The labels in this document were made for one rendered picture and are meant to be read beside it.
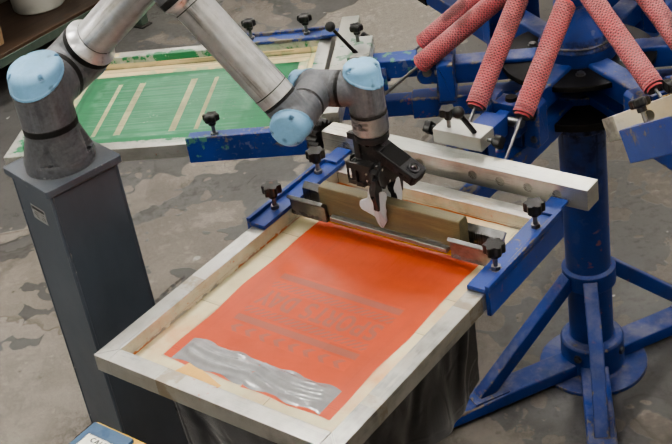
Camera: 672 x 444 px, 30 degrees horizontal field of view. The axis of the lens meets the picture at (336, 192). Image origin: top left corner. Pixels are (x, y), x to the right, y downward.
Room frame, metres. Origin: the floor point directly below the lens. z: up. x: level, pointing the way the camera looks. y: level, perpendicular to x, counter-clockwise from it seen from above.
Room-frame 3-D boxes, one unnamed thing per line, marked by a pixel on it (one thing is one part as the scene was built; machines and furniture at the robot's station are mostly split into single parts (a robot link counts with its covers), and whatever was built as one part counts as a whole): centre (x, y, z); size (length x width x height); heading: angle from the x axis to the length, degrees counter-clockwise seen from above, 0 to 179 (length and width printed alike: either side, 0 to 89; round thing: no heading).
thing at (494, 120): (2.48, -0.34, 1.02); 0.17 x 0.06 x 0.05; 139
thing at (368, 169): (2.23, -0.08, 1.16); 0.09 x 0.08 x 0.12; 49
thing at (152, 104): (3.02, 0.23, 1.05); 1.08 x 0.61 x 0.23; 79
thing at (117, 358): (2.05, 0.03, 0.97); 0.79 x 0.58 x 0.04; 139
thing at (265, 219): (2.42, 0.08, 0.98); 0.30 x 0.05 x 0.07; 139
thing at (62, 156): (2.36, 0.56, 1.25); 0.15 x 0.15 x 0.10
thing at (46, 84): (2.37, 0.56, 1.37); 0.13 x 0.12 x 0.14; 157
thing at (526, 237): (2.05, -0.33, 0.98); 0.30 x 0.05 x 0.07; 139
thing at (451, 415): (1.88, -0.09, 0.74); 0.46 x 0.04 x 0.42; 139
